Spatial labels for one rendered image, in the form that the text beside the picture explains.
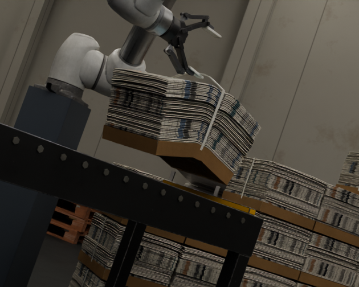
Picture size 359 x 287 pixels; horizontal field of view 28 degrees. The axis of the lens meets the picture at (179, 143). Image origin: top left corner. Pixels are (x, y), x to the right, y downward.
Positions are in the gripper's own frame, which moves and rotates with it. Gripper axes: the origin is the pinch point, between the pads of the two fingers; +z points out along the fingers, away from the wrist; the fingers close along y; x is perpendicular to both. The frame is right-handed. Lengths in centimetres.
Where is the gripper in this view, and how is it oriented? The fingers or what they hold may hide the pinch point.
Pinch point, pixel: (207, 54)
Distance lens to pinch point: 228.6
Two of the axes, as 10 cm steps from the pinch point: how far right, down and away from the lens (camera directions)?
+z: 6.8, 3.7, 6.4
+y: -4.0, 9.1, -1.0
